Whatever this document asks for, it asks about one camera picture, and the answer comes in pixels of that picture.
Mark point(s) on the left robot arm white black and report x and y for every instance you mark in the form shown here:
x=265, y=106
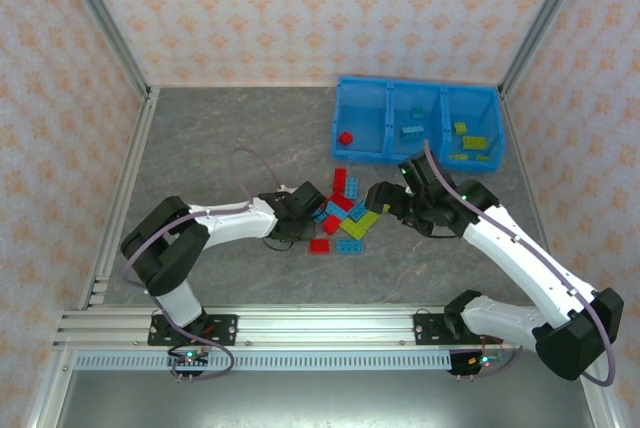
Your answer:
x=230, y=223

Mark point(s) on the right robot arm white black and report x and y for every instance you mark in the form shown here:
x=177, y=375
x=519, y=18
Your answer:
x=525, y=268

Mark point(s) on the red long lego brick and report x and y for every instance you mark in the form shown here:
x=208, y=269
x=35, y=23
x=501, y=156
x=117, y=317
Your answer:
x=339, y=179

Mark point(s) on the blue three-compartment plastic bin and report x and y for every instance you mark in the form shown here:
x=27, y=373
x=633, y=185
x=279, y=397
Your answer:
x=365, y=113

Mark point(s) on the small circuit board with LED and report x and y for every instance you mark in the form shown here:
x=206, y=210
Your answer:
x=482, y=360
x=189, y=359

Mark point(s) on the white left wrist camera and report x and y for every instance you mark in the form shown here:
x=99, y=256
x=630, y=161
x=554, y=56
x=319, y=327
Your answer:
x=284, y=188

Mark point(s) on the aluminium side rail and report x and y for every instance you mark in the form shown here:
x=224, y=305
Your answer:
x=520, y=148
x=143, y=123

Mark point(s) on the wide aluminium mounting rail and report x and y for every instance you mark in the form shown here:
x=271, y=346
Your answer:
x=325, y=328

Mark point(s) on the thin aluminium cross rail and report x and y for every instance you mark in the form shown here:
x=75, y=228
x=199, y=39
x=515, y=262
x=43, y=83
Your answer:
x=240, y=85

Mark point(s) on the aluminium frame post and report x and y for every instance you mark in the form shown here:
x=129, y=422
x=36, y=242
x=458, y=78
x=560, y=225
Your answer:
x=541, y=23
x=109, y=23

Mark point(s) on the aluminium frame leg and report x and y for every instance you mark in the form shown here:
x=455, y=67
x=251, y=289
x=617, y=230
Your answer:
x=51, y=388
x=605, y=405

